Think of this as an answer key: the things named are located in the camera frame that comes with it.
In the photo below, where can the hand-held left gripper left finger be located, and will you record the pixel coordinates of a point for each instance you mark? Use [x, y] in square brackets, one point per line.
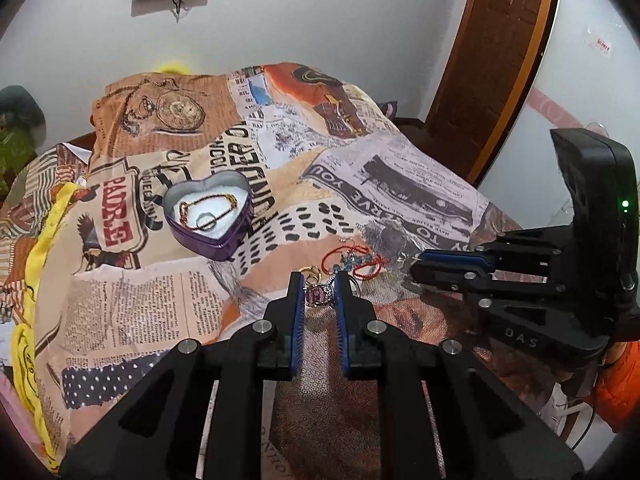
[297, 320]

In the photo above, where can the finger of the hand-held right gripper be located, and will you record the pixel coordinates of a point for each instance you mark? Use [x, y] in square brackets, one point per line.
[445, 275]
[450, 257]

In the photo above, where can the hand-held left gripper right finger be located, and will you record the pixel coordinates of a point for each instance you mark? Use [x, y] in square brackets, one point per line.
[342, 320]

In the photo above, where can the purple heart-shaped tin box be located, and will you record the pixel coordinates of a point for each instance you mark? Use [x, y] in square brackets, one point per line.
[200, 245]

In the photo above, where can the blue gem pendant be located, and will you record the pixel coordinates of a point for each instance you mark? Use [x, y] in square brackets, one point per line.
[350, 261]

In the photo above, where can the newspaper print blanket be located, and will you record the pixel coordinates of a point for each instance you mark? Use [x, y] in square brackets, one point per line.
[165, 300]

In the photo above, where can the dark cloth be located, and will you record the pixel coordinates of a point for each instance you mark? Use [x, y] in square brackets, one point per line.
[390, 109]

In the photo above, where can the brown wooden door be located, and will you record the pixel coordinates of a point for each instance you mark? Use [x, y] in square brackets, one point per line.
[490, 60]

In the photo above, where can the white cloth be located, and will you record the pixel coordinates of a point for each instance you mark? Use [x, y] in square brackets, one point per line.
[565, 405]

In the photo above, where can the yellow cloth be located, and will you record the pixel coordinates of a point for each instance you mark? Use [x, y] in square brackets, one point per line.
[42, 245]

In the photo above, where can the pink cloth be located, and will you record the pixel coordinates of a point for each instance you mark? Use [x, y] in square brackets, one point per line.
[15, 410]

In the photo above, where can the green patterned cloth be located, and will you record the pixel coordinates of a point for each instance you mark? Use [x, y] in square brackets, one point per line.
[17, 135]

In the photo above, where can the dark wooden bed frame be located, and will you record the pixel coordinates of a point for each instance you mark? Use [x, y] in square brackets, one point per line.
[425, 137]

